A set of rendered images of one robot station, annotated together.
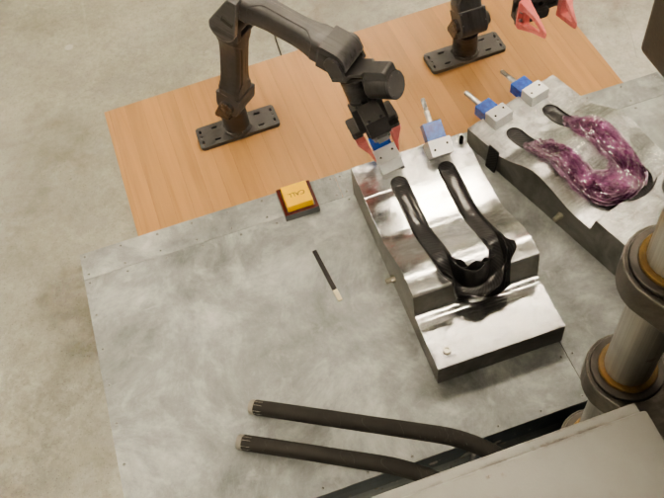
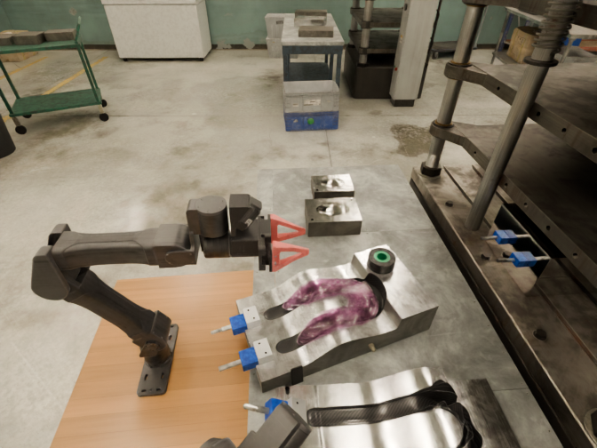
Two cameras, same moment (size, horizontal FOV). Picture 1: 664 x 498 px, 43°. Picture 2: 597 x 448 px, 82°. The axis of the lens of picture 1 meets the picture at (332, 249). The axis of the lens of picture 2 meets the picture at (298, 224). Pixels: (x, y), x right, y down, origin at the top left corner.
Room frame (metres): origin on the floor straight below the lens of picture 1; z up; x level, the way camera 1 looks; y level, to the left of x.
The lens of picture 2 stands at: (1.12, 0.03, 1.67)
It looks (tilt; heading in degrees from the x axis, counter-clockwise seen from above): 39 degrees down; 276
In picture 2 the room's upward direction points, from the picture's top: straight up
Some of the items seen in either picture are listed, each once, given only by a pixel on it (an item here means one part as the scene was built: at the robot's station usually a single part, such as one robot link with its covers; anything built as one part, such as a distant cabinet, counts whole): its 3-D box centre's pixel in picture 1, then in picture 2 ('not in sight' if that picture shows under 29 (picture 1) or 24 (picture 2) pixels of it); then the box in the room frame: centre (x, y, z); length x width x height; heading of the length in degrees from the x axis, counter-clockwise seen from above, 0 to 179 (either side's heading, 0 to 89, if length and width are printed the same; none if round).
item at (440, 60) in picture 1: (464, 41); (155, 350); (1.54, -0.41, 0.84); 0.20 x 0.07 x 0.08; 102
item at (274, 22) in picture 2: not in sight; (282, 26); (2.12, -6.84, 0.49); 0.60 x 0.42 x 0.33; 3
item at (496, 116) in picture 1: (484, 108); (244, 360); (1.30, -0.40, 0.86); 0.13 x 0.05 x 0.05; 27
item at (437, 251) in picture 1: (453, 222); (395, 433); (0.95, -0.25, 0.92); 0.35 x 0.16 x 0.09; 10
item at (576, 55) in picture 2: not in sight; (563, 64); (-1.81, -5.10, 0.42); 0.60 x 0.42 x 0.33; 90
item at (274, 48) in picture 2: not in sight; (283, 46); (2.11, -6.83, 0.16); 0.60 x 0.42 x 0.33; 3
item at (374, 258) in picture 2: not in sight; (381, 260); (0.95, -0.71, 0.93); 0.08 x 0.08 x 0.04
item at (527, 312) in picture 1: (451, 243); (400, 447); (0.94, -0.24, 0.87); 0.50 x 0.26 x 0.14; 10
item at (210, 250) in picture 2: not in sight; (218, 241); (1.33, -0.45, 1.20); 0.07 x 0.06 x 0.07; 12
